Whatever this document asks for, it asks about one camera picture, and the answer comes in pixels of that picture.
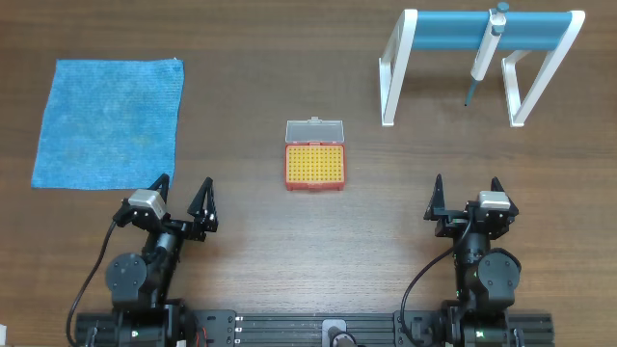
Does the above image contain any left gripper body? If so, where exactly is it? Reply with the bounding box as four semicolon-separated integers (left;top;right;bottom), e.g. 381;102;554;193
112;198;219;243

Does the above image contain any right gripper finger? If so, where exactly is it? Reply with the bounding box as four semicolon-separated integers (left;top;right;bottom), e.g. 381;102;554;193
490;176;521;217
423;173;447;222

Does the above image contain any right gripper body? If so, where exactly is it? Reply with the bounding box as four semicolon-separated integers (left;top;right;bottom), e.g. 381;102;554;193
433;200;520;240

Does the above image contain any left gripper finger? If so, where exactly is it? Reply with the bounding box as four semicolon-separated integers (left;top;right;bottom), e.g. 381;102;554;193
186;176;220;234
147;173;172;203

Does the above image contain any white pipette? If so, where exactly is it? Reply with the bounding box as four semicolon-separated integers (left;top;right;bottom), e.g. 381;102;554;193
463;1;511;108

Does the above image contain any blue cloth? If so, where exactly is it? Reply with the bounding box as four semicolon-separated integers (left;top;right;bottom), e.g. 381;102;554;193
30;57;186;191

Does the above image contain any red and yellow tip box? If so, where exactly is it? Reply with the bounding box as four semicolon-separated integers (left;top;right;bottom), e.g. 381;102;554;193
283;116;347;193

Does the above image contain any white and blue stand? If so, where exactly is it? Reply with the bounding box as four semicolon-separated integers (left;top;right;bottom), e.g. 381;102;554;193
378;8;587;128

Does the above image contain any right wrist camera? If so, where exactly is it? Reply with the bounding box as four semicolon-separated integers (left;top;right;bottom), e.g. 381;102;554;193
476;190;512;212

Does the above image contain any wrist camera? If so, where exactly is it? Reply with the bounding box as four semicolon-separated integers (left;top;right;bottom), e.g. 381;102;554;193
476;190;512;212
126;188;169;219

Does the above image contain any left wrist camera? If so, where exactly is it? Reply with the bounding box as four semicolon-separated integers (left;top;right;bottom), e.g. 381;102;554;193
126;188;169;219

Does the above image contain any black cable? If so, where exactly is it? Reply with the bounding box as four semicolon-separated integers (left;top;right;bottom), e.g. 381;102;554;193
399;216;476;347
65;219;120;347

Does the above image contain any mounting rail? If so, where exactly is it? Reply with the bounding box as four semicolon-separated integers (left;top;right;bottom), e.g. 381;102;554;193
74;308;555;347

